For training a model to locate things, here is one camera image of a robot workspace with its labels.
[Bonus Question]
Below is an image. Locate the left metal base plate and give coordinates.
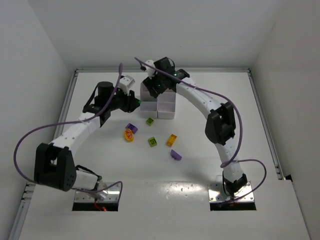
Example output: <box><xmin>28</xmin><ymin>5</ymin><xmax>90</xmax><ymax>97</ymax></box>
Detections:
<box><xmin>74</xmin><ymin>181</ymin><xmax>123</xmax><ymax>204</ymax></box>

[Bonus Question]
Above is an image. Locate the purple arch lego with red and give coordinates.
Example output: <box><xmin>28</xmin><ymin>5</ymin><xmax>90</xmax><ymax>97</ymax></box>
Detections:
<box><xmin>125</xmin><ymin>123</ymin><xmax>138</xmax><ymax>134</ymax></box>

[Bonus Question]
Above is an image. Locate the white six-compartment container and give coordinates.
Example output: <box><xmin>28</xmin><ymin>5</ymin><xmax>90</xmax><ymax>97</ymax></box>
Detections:
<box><xmin>139</xmin><ymin>83</ymin><xmax>176</xmax><ymax>120</ymax></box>

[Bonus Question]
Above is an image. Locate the purple cable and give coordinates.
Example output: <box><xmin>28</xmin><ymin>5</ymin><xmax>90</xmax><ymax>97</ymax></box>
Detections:
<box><xmin>134</xmin><ymin>56</ymin><xmax>268</xmax><ymax>207</ymax></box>
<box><xmin>13</xmin><ymin>62</ymin><xmax>124</xmax><ymax>201</ymax></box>

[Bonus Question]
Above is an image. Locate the metal base plate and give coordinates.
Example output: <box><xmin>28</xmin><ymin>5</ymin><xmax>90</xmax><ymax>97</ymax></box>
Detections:
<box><xmin>74</xmin><ymin>181</ymin><xmax>123</xmax><ymax>204</ymax></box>
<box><xmin>207</xmin><ymin>181</ymin><xmax>255</xmax><ymax>204</ymax></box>

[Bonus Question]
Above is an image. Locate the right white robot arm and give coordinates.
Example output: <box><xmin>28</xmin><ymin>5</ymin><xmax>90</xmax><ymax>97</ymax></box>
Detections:
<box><xmin>140</xmin><ymin>57</ymin><xmax>248</xmax><ymax>198</ymax></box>

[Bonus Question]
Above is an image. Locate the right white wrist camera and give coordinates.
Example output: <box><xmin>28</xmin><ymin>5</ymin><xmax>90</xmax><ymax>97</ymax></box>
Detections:
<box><xmin>140</xmin><ymin>59</ymin><xmax>156</xmax><ymax>79</ymax></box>

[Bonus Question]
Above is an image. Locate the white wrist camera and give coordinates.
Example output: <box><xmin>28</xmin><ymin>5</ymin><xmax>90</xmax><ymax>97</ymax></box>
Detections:
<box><xmin>118</xmin><ymin>75</ymin><xmax>135</xmax><ymax>96</ymax></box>
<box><xmin>140</xmin><ymin>59</ymin><xmax>156</xmax><ymax>79</ymax></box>

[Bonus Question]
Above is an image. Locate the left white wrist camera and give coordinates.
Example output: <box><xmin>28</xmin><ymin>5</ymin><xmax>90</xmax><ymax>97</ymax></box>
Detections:
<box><xmin>118</xmin><ymin>75</ymin><xmax>135</xmax><ymax>96</ymax></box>

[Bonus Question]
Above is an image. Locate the orange printed round lego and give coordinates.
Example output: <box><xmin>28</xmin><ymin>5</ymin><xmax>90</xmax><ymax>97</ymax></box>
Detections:
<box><xmin>124</xmin><ymin>128</ymin><xmax>134</xmax><ymax>142</ymax></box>

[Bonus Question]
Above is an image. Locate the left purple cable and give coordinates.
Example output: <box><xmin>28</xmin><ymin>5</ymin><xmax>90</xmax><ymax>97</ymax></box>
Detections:
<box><xmin>13</xmin><ymin>62</ymin><xmax>124</xmax><ymax>201</ymax></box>

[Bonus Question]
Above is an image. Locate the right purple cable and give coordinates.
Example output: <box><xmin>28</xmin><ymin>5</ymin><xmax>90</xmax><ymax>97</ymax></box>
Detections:
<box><xmin>134</xmin><ymin>56</ymin><xmax>268</xmax><ymax>207</ymax></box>

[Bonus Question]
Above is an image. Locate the yellow lego brick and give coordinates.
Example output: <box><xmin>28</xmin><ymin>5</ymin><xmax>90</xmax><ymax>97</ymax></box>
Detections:
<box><xmin>166</xmin><ymin>134</ymin><xmax>177</xmax><ymax>147</ymax></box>

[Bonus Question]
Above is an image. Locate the lime green square lego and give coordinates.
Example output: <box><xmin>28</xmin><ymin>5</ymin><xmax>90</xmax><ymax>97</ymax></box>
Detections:
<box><xmin>146</xmin><ymin>117</ymin><xmax>155</xmax><ymax>126</ymax></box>
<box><xmin>148</xmin><ymin>137</ymin><xmax>158</xmax><ymax>147</ymax></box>

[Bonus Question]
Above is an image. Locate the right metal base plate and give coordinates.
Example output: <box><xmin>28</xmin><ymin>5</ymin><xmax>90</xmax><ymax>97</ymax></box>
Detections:
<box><xmin>207</xmin><ymin>181</ymin><xmax>255</xmax><ymax>204</ymax></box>

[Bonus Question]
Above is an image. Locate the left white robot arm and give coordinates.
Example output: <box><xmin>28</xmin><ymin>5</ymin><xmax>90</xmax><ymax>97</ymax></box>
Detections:
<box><xmin>34</xmin><ymin>75</ymin><xmax>140</xmax><ymax>192</ymax></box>

